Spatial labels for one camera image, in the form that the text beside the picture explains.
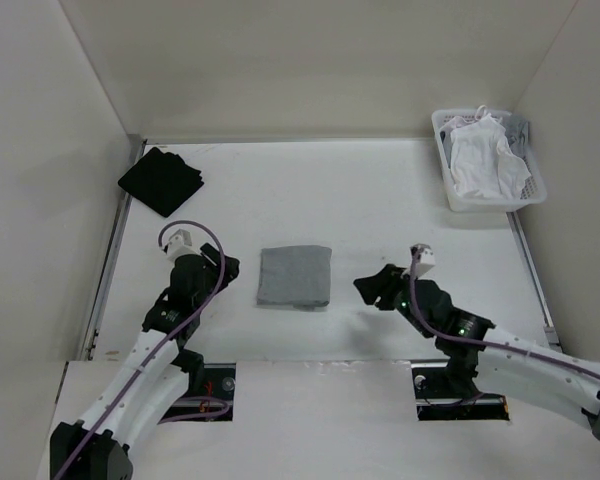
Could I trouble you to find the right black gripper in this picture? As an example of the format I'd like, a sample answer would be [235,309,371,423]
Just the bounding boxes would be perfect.
[353,263,434,338]

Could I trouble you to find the grey tank top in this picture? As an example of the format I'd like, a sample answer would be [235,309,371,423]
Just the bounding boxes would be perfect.
[256,245,332,310]

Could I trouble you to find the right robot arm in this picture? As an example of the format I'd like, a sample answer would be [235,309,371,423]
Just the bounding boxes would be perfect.
[353,264,600,442]

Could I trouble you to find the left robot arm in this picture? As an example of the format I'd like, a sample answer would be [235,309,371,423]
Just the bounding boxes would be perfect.
[49,243,239,479]

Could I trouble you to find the folded black tank top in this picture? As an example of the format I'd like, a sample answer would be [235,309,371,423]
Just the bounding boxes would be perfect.
[118,147,204,218]

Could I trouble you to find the white tank top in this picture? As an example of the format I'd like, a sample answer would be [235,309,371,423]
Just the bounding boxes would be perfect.
[441,105,531,200]

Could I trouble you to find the white plastic laundry basket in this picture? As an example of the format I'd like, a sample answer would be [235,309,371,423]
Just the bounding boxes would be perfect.
[431,108,547,213]

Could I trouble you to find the grey garment in basket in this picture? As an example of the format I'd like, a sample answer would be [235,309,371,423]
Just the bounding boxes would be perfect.
[502,114,530,159]

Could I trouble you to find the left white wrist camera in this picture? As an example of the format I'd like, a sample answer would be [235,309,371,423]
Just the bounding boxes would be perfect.
[163,229,195,263]

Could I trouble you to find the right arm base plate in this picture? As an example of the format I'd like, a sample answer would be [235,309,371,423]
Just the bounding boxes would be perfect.
[411,362,510,422]

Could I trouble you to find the metal table edge rail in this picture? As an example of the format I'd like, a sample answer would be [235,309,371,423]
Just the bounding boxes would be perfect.
[79,133,147,361]

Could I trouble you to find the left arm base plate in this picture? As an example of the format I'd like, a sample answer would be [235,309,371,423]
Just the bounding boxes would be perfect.
[162,364,236,422]

